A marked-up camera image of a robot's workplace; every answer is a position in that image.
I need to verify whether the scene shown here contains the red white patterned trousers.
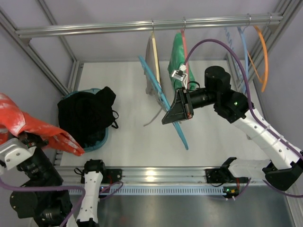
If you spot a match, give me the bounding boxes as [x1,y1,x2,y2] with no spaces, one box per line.
[0,93,85,156]

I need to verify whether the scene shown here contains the teal blue hanger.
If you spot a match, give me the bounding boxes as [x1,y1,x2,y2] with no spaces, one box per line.
[138,55,189,150]

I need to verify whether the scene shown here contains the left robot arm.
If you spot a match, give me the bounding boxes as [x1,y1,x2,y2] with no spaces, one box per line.
[0,133,106,227]

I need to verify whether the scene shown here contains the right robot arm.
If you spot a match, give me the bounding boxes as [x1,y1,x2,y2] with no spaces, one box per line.
[162,65,303,192]

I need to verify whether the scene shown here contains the green patterned trousers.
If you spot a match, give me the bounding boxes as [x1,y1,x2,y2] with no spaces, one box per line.
[168,32,185,90]

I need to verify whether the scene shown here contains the brown grey trousers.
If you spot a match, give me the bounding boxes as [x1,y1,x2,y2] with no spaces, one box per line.
[143,32,165,127]

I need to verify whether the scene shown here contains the pink hanger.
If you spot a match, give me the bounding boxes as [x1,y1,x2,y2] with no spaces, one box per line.
[180,17,191,71]

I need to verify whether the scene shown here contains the beige wooden hanger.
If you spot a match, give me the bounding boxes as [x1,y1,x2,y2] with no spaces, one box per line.
[151,21,160,84]

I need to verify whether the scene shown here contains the light blue spiral hanger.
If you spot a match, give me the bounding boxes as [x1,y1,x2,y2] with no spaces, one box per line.
[224,27,243,81]

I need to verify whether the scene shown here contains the orange hanger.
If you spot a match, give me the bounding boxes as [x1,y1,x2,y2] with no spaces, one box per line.
[248,26,269,93]

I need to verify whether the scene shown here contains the black clothes pile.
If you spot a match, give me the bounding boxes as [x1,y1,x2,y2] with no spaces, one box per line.
[57,87,119,148]

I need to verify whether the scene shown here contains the teal laundry basket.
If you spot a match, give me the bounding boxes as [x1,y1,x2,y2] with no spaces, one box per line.
[61,88,109,153]

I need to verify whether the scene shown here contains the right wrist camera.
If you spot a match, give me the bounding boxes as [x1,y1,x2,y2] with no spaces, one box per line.
[171,64,188,89]

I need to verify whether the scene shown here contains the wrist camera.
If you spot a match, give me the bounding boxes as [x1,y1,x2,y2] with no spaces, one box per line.
[0,138,36,175]
[171,64,188,89]

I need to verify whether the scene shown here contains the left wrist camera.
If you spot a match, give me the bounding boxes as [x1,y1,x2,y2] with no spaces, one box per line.
[0,138,36,175]

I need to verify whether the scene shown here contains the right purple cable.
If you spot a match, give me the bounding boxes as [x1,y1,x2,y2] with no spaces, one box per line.
[183,38,303,198]

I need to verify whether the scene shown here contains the purple cable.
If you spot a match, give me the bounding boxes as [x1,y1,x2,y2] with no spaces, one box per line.
[183,38,303,198]
[0,177,124,227]

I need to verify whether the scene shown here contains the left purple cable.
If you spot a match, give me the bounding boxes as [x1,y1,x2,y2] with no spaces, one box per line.
[0,177,124,227]

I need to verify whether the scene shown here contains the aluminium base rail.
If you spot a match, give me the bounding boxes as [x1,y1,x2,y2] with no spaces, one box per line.
[52,151,295,187]

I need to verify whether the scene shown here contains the left aluminium frame post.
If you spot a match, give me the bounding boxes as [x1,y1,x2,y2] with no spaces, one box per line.
[0,0,80,96]

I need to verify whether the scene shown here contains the aluminium frame post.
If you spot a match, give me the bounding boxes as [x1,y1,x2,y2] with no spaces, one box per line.
[224,0,303,140]
[0,0,80,96]

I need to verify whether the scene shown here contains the light blue cable duct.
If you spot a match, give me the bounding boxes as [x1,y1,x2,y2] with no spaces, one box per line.
[68,184,240,197]

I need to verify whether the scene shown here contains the aluminium hanging rail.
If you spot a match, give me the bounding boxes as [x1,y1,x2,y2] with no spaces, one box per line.
[15,13,283,38]

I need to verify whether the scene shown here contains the right aluminium frame post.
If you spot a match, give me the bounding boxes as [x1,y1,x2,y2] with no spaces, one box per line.
[224,0,303,140]

